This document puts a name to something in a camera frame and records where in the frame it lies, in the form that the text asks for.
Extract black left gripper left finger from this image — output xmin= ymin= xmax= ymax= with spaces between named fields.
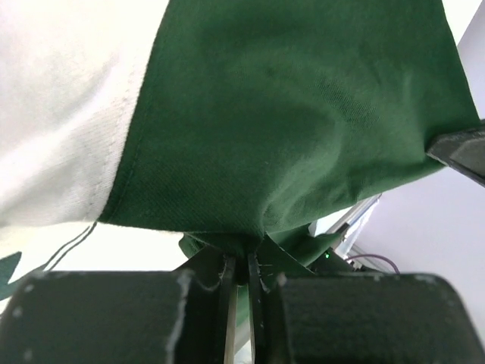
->
xmin=1 ymin=248 xmax=236 ymax=363

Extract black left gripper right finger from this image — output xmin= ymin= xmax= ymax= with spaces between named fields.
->
xmin=247 ymin=240 xmax=477 ymax=363

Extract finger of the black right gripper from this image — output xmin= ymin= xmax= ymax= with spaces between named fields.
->
xmin=426 ymin=120 xmax=485 ymax=187

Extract cream and green t-shirt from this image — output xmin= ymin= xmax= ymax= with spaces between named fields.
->
xmin=1 ymin=1 xmax=480 ymax=299

